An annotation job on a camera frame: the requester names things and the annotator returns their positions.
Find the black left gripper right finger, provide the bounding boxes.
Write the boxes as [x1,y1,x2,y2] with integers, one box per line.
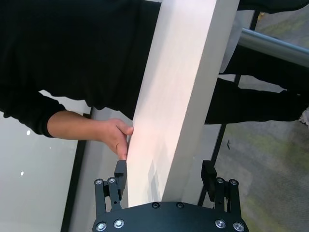
[201,160,242,217]

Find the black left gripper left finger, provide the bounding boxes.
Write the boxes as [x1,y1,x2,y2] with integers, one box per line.
[94,159,128,216]

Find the white table top board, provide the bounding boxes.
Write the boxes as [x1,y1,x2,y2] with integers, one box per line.
[126,0,240,208]

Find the person right forearm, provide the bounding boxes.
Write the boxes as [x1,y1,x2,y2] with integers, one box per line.
[47,110,107,143]

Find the person right hand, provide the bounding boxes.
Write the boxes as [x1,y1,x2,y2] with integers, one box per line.
[101,117,135,160]

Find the black framed whiteboard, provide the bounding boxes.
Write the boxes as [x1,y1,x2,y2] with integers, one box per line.
[0,89,94,232]

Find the black trousers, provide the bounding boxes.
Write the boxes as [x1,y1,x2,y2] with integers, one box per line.
[204,0,309,125]

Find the black white patterned sneaker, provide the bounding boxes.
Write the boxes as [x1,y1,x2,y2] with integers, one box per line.
[298,110,309,126]

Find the white under-table mounting plate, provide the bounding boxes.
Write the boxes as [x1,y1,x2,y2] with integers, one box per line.
[218,23,243,74]

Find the person in black shirt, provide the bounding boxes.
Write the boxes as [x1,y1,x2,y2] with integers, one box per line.
[0,0,165,138]

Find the grey metal table leg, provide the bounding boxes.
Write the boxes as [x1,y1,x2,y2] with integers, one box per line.
[238,28,309,67]

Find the black wall baseboard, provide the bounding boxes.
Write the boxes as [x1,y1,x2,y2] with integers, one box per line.
[197,11,260,207]

